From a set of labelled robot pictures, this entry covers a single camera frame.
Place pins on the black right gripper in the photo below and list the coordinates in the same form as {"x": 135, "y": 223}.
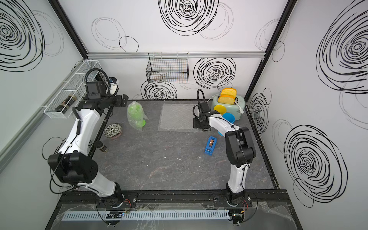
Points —
{"x": 195, "y": 124}

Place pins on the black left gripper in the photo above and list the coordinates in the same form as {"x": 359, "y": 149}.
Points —
{"x": 124, "y": 100}

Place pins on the green plastic wine glass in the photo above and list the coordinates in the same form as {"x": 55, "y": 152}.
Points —
{"x": 136, "y": 113}

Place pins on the blue tape dispenser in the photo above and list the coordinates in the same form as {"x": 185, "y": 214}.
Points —
{"x": 209, "y": 150}

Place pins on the blue plastic wine glass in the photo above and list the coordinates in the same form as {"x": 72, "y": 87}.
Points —
{"x": 229, "y": 118}

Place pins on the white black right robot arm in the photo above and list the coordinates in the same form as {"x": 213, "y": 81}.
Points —
{"x": 240, "y": 149}

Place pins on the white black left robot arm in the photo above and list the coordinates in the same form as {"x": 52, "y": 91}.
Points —
{"x": 72, "y": 163}

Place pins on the yellow plastic wine glass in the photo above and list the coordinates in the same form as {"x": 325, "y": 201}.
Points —
{"x": 220, "y": 108}

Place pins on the patterned small bowl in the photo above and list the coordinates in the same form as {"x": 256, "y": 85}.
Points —
{"x": 113, "y": 131}

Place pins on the mint green toaster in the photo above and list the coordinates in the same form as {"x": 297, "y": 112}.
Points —
{"x": 237, "y": 109}

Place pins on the front yellow toast slice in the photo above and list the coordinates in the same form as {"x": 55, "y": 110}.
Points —
{"x": 226, "y": 99}

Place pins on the yellow toast slice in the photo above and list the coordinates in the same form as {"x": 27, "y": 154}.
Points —
{"x": 230, "y": 92}
{"x": 226, "y": 99}

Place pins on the rear yellow toast slice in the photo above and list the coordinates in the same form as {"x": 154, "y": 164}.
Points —
{"x": 230, "y": 92}

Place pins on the dark item in shelf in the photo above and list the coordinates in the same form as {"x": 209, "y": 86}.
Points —
{"x": 66, "y": 104}

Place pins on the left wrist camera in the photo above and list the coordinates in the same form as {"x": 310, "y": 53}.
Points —
{"x": 113, "y": 86}

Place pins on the aluminium wall rail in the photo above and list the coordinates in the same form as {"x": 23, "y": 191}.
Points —
{"x": 202, "y": 54}

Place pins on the black wire wall basket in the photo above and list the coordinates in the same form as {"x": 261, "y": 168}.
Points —
{"x": 171, "y": 70}

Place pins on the white wire wall shelf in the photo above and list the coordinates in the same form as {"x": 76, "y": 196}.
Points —
{"x": 73, "y": 85}

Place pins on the white slotted cable duct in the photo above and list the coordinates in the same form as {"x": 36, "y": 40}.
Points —
{"x": 146, "y": 215}

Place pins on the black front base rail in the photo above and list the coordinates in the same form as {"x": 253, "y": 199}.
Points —
{"x": 213, "y": 198}

